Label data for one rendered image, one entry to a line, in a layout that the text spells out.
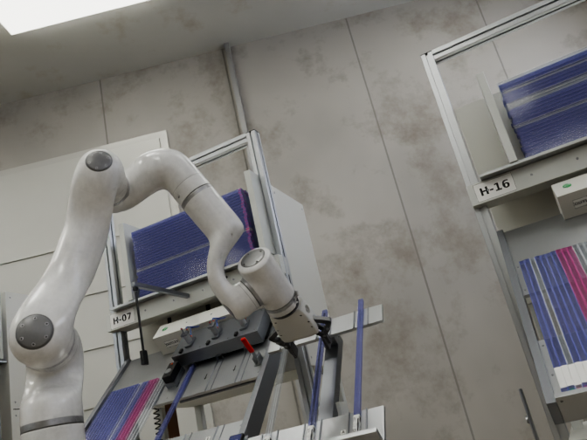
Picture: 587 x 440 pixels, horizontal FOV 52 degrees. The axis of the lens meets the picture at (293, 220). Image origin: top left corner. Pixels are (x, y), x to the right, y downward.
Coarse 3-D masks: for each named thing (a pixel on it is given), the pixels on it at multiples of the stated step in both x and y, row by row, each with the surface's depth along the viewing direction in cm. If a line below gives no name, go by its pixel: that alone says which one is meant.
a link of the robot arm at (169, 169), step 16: (144, 160) 144; (160, 160) 142; (176, 160) 143; (128, 176) 148; (144, 176) 144; (160, 176) 142; (176, 176) 142; (192, 176) 142; (128, 192) 147; (144, 192) 146; (176, 192) 142; (128, 208) 149
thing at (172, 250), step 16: (240, 192) 219; (240, 208) 218; (160, 224) 232; (176, 224) 228; (192, 224) 225; (144, 240) 233; (160, 240) 230; (176, 240) 227; (192, 240) 224; (208, 240) 221; (240, 240) 215; (256, 240) 220; (144, 256) 231; (160, 256) 228; (176, 256) 225; (192, 256) 222; (240, 256) 213; (144, 272) 229; (160, 272) 226; (176, 272) 223; (192, 272) 220
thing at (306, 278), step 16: (288, 208) 248; (288, 224) 241; (304, 224) 258; (288, 240) 235; (304, 240) 252; (288, 256) 229; (304, 256) 245; (304, 272) 239; (304, 288) 233; (320, 288) 249; (320, 304) 243; (160, 320) 244; (144, 336) 246; (288, 352) 217; (288, 368) 216; (192, 400) 235; (208, 400) 248; (160, 416) 235
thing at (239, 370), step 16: (160, 352) 227; (240, 352) 199; (256, 352) 194; (128, 368) 227; (144, 368) 221; (160, 368) 215; (208, 368) 199; (224, 368) 194; (240, 368) 190; (256, 368) 185; (128, 384) 215; (192, 384) 195; (208, 384) 190; (224, 384) 186; (240, 384) 190; (160, 400) 195
